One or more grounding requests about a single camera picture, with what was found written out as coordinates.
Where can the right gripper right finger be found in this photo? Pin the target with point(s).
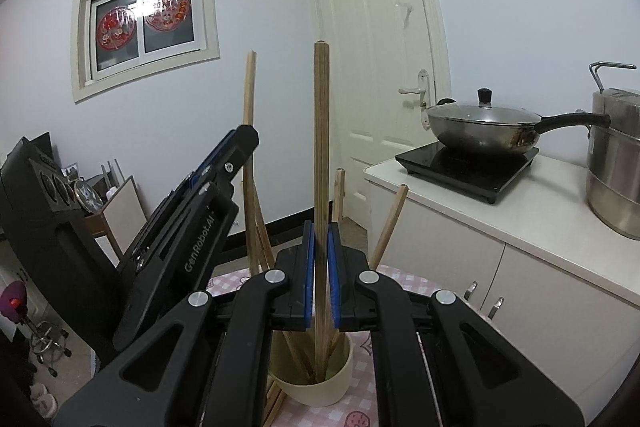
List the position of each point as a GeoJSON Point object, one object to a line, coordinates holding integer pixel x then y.
{"type": "Point", "coordinates": [364, 300]}

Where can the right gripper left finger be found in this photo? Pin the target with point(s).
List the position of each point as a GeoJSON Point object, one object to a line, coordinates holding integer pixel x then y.
{"type": "Point", "coordinates": [239, 326]}

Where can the tall wooden chopstick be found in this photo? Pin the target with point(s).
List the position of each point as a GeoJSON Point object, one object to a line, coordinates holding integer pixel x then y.
{"type": "Point", "coordinates": [254, 251]}

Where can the white kitchen cabinet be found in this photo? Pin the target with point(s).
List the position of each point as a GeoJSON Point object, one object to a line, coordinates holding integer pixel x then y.
{"type": "Point", "coordinates": [555, 280]}

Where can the cream chopstick holder cup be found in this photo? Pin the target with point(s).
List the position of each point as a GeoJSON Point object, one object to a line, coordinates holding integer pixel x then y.
{"type": "Point", "coordinates": [292, 368]}

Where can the dark side table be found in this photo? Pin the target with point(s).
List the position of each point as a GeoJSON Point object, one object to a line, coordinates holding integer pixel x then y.
{"type": "Point", "coordinates": [113, 211]}

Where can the pink checkered tablecloth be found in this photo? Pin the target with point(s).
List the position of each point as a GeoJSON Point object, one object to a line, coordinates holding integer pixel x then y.
{"type": "Point", "coordinates": [358, 406]}

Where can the wooden chopstick in cup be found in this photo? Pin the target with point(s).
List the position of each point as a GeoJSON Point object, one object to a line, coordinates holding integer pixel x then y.
{"type": "Point", "coordinates": [338, 195]}

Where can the stool with chrome base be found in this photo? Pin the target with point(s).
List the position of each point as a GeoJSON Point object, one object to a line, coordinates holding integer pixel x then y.
{"type": "Point", "coordinates": [47, 340]}

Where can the black induction cooktop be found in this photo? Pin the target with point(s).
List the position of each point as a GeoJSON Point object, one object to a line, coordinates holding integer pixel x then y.
{"type": "Point", "coordinates": [483, 176]}

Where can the steel wok with lid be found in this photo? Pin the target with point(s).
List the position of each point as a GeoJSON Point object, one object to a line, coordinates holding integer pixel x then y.
{"type": "Point", "coordinates": [489, 128]}

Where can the window with red decorations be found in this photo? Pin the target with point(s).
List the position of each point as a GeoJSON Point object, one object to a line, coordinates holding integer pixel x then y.
{"type": "Point", "coordinates": [118, 41]}

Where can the stainless steel steamer pot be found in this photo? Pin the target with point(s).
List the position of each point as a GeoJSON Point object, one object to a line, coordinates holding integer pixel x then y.
{"type": "Point", "coordinates": [612, 184]}

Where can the white panel door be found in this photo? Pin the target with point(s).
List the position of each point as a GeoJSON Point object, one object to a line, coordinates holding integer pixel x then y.
{"type": "Point", "coordinates": [377, 47]}

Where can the silver door handle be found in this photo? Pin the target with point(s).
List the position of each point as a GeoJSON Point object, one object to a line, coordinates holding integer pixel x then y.
{"type": "Point", "coordinates": [423, 92]}

